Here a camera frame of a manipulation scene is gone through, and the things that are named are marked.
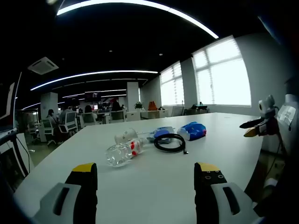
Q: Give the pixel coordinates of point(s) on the hanging display screen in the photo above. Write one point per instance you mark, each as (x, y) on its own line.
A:
(92, 96)

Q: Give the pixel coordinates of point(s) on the white table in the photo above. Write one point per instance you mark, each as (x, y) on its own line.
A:
(151, 186)

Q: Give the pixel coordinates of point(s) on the blue tissue pack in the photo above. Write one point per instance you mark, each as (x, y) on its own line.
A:
(194, 130)

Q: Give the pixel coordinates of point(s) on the clear plastic water bottle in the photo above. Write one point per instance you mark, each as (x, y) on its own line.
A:
(121, 154)

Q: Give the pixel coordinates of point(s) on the long curved ceiling light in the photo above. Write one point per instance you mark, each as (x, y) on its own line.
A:
(140, 2)

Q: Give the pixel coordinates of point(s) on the wet wipes pack blue lid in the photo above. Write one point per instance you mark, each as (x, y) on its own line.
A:
(161, 133)

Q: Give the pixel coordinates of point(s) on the long ceiling light strip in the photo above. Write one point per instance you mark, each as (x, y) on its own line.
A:
(93, 74)

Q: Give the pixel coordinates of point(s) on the large bright window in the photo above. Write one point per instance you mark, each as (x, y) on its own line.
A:
(224, 77)

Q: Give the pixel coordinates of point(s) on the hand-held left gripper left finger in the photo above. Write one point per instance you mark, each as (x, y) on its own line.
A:
(70, 198)

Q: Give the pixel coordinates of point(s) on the green potted plant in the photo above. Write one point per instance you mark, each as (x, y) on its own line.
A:
(139, 105)

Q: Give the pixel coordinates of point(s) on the dark lumpy object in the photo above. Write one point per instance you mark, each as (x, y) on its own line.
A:
(199, 107)

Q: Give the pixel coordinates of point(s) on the ceiling air conditioner unit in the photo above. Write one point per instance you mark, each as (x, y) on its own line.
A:
(43, 66)

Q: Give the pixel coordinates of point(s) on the white low cabinet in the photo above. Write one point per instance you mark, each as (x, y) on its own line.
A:
(149, 114)

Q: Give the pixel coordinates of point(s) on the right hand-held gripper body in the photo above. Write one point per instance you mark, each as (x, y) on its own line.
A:
(268, 105)

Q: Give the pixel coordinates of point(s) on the white paper cup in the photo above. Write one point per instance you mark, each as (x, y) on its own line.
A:
(125, 135)

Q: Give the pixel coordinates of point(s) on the orange bag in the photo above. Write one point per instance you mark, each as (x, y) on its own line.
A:
(152, 106)

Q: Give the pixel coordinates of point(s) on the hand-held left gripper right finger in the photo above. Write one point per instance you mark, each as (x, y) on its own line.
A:
(217, 200)

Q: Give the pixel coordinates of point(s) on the narrow window with blinds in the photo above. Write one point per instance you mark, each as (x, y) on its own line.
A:
(171, 86)

